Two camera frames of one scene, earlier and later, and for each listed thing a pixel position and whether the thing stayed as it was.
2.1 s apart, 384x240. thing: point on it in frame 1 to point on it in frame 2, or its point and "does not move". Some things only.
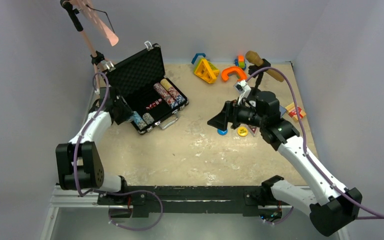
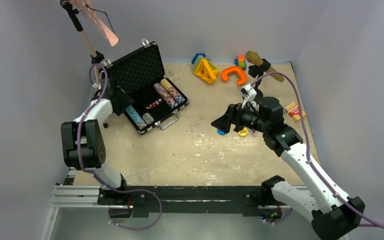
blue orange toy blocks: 240,62 does not move
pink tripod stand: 86,6 does not move
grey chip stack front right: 148,118 does not move
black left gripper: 127,112 to 126,101
